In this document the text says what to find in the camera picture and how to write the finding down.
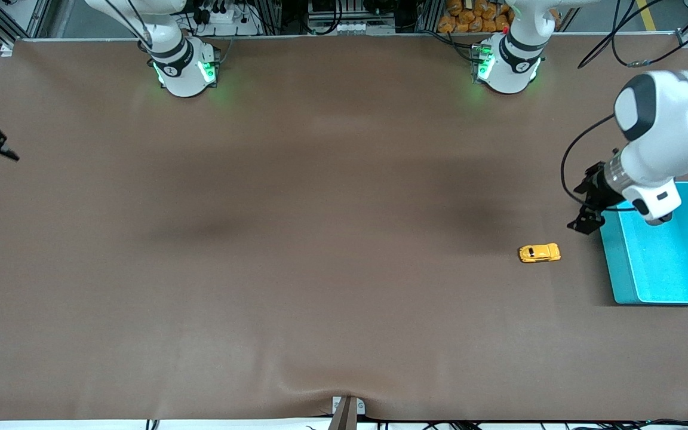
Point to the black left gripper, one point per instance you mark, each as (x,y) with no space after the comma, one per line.
(598,184)

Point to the yellow beetle toy car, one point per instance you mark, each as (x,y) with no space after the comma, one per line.
(539,253)

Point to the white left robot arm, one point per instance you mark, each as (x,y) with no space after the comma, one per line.
(672,119)

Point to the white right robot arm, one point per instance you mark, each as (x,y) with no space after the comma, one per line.
(183,65)

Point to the teal plastic bin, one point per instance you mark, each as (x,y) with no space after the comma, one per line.
(672,263)

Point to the orange packets pile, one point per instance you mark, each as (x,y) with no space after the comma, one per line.
(475,18)

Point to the brown table mat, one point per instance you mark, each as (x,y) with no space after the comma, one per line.
(344,239)

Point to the white power strip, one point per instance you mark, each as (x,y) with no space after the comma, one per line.
(224,18)

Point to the white terminal block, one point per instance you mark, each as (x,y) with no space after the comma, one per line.
(353,27)

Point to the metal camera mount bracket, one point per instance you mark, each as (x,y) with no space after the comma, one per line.
(347,415)

